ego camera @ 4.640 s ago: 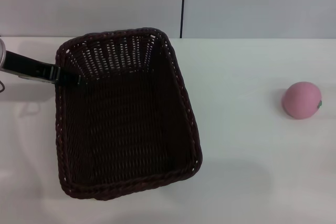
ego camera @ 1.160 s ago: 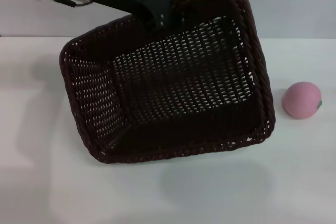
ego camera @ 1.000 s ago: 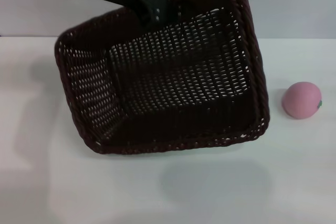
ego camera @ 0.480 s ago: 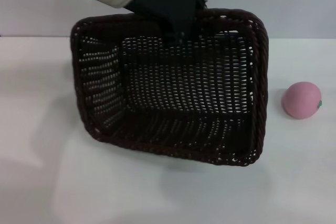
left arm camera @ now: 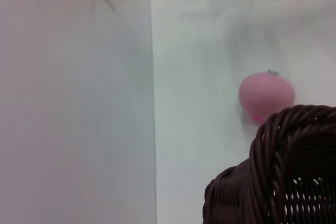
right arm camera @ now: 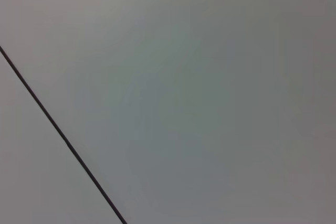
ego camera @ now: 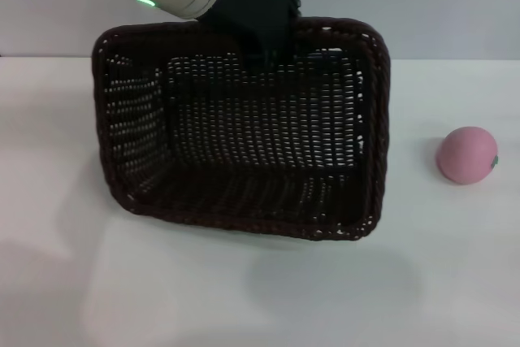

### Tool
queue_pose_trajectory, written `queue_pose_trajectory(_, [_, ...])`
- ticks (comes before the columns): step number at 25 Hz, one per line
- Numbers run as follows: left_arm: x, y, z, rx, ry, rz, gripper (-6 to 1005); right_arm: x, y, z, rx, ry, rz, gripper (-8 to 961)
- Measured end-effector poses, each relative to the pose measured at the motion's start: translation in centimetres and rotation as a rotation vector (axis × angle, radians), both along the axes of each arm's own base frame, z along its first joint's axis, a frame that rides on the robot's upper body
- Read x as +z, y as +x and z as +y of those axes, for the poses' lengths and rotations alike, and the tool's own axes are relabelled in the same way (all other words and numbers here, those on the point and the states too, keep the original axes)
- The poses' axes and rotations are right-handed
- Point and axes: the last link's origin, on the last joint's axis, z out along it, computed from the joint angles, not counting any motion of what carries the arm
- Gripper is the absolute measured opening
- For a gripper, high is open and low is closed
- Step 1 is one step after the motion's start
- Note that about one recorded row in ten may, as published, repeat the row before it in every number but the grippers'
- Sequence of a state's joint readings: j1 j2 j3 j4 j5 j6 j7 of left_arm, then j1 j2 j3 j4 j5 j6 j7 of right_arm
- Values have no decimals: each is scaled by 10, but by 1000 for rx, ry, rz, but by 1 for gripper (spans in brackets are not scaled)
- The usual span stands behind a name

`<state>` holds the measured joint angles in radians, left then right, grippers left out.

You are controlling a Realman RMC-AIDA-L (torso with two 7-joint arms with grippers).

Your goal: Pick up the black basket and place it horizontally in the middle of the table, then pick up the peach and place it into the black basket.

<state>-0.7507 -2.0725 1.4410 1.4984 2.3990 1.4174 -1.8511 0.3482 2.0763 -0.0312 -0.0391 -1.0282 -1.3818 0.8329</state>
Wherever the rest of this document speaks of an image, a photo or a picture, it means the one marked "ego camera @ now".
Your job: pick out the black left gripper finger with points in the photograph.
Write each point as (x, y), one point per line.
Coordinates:
(268, 63)

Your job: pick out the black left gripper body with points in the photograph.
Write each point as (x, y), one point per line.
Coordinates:
(260, 14)

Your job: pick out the dark brown woven basket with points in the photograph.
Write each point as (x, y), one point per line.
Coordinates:
(260, 144)

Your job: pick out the pink toy peach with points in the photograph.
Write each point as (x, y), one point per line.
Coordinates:
(467, 156)

